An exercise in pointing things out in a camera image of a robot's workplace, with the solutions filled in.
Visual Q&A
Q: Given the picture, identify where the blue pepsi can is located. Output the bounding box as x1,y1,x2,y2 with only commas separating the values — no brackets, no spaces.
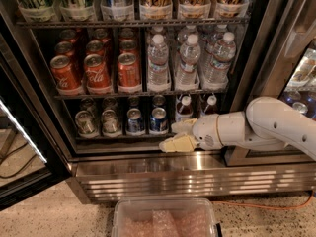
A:
150,108,168,132
127,108,144,133

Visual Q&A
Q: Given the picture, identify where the front right orange soda can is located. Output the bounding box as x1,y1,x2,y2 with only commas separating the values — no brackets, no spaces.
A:
118,52,140,87

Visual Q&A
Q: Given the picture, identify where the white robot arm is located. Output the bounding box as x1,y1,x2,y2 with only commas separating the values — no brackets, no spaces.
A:
159,97,316,160

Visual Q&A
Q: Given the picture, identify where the front middle water bottle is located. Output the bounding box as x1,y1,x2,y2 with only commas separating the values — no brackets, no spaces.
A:
176,34,201,85

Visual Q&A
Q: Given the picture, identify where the coca-cola can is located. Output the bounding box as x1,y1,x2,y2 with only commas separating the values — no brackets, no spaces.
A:
50,55,81,90
84,54,111,88

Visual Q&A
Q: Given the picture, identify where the front left water bottle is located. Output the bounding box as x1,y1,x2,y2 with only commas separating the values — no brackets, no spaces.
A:
147,34,169,85

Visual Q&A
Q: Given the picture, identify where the front right water bottle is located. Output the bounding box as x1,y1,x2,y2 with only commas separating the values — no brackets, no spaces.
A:
204,32,236,83

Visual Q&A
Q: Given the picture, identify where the right brown drink bottle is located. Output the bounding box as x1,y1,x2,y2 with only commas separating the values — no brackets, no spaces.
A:
200,95,218,116

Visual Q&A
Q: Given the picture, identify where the left brown drink bottle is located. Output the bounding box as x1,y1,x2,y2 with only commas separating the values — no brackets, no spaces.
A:
175,95,193,122

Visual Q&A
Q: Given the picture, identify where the brown drink bottle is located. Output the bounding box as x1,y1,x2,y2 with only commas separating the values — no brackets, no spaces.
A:
200,95,218,116
175,95,193,122

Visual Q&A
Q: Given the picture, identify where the water bottle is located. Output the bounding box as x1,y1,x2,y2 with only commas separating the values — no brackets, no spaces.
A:
176,34,201,85
147,34,169,85
204,32,236,83

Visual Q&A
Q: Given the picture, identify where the front left coca-cola can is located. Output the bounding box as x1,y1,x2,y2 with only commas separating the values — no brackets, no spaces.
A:
50,55,81,90

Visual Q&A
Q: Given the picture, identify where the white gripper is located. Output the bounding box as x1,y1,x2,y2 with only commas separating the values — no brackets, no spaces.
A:
159,114,220,153

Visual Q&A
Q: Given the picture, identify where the front middle coca-cola can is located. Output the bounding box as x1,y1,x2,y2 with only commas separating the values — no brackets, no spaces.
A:
84,54,111,88

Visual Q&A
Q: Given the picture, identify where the clear plastic bin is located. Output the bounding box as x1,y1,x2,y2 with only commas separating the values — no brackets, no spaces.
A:
111,197,222,237

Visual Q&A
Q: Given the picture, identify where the open fridge door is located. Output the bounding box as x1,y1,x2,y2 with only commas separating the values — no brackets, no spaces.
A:
0,44,69,210

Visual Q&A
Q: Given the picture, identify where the stainless steel fridge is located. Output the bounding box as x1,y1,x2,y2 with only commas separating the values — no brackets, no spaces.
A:
0,0,316,203

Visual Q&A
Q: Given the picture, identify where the silver can front left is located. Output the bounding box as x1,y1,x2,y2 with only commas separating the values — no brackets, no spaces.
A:
75,111,97,135

